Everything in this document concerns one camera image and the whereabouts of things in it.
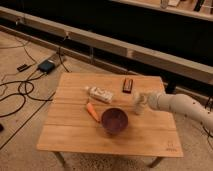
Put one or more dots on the dark purple bowl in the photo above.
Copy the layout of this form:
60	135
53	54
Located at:
114	120

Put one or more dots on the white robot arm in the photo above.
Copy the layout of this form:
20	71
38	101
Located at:
181	104

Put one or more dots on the orange carrot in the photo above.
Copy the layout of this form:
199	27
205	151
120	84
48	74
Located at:
92	111

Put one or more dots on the small black adapter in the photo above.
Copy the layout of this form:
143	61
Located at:
23	67

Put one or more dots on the wooden folding table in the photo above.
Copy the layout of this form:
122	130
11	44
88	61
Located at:
70	128

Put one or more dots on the white tube bottle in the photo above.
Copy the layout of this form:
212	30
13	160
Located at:
99	94

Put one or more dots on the dark blue power box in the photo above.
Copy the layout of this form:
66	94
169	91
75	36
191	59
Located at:
46	66

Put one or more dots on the dark brown rectangular block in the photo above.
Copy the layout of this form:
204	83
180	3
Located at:
127	85

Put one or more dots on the white ceramic cup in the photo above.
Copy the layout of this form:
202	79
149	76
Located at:
140	100

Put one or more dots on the long wooden shelf rail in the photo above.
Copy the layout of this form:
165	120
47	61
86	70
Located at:
171	63

